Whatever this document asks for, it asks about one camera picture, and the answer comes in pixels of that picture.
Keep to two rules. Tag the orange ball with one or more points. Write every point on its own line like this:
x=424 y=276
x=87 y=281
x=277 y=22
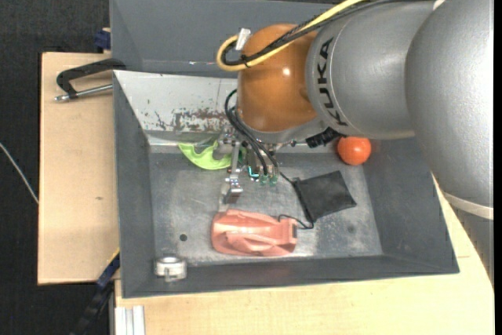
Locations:
x=354 y=150

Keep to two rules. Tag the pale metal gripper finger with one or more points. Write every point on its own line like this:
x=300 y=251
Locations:
x=227 y=192
x=237 y=186

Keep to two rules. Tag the black cloth pouch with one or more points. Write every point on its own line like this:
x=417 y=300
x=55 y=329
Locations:
x=327 y=195

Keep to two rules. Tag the salmon pink cloth bag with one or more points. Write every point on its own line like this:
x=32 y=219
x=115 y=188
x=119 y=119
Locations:
x=247 y=233

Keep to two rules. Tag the black cylinder on white bracket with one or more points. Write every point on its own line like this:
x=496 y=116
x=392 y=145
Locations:
x=322 y=139

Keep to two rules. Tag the brown cardboard board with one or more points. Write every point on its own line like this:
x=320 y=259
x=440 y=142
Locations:
x=74 y=176

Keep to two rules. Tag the lime green sunglasses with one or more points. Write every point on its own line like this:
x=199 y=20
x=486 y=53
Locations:
x=202 y=159

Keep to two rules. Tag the grey metal bin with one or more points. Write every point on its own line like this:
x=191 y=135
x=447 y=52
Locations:
x=188 y=215

